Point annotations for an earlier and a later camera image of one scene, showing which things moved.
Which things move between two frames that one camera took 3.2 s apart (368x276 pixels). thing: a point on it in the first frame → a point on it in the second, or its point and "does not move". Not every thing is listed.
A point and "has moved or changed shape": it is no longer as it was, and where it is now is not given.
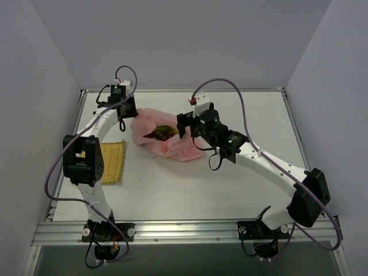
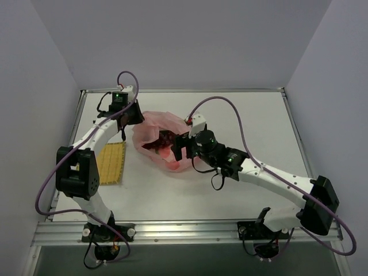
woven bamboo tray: [113, 157] does not move
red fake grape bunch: [159, 135] → [166, 139]
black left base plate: [94, 232] does not move
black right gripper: [185, 122] → [184, 144]
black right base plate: [249, 230] does not move
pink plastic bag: [181, 149] has moved or changed shape
